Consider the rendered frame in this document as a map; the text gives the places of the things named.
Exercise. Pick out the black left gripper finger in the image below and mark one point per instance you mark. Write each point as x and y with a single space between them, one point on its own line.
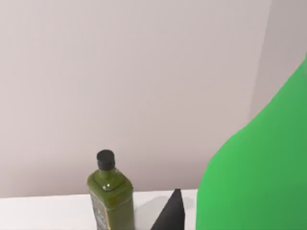
173 214

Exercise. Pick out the bright green bottle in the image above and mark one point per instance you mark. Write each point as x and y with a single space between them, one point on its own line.
259 167

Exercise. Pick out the dark green bottle black cap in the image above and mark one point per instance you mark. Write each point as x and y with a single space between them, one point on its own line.
112 198

